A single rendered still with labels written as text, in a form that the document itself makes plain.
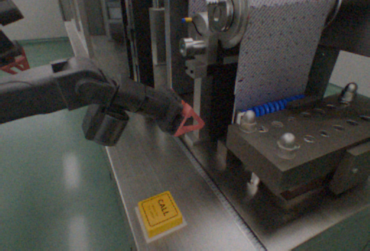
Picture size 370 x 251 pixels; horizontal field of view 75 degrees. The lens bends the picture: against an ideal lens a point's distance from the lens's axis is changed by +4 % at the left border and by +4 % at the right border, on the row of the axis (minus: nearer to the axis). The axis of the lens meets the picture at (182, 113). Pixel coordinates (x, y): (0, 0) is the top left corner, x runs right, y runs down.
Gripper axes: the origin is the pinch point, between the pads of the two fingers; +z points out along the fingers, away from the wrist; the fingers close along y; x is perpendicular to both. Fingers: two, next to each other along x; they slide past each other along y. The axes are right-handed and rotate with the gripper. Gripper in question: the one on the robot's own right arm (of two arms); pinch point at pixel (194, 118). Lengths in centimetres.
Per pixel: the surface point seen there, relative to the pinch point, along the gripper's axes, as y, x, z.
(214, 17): -7.6, 20.9, -3.3
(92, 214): -72, -105, 30
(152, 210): 9.5, -17.7, -5.3
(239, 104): 0.0, 7.2, 10.3
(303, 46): 0.0, 26.3, 18.3
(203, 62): -8.8, 11.5, 1.0
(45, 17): -556, -77, -8
